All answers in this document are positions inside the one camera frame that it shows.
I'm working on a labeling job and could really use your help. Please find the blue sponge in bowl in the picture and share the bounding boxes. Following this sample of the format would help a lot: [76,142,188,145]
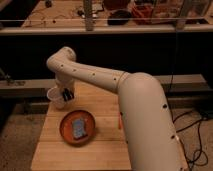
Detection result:
[72,118,87,139]

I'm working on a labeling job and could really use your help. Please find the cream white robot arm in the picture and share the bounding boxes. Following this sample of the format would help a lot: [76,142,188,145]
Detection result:
[46,47,185,171]

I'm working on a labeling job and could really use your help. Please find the black round object on shelf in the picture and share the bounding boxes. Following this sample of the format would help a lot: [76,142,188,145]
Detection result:
[107,10,132,26]

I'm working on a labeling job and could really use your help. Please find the metal vertical post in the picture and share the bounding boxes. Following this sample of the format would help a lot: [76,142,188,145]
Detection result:
[83,0,93,31]

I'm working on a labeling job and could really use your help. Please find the black floor cable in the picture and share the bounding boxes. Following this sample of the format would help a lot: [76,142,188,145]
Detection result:
[172,108,209,171]

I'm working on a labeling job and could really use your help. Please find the red box on shelf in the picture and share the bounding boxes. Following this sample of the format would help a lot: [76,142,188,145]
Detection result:
[131,4,153,25]

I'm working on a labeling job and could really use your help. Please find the orange round bowl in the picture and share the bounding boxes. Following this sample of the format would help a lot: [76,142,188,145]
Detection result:
[59,110,96,146]

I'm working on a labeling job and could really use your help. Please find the white ceramic cup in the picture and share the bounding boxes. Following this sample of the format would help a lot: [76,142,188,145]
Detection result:
[47,87,66,109]

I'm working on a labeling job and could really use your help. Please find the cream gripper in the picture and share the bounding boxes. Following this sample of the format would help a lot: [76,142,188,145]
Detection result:
[55,74,75,100]

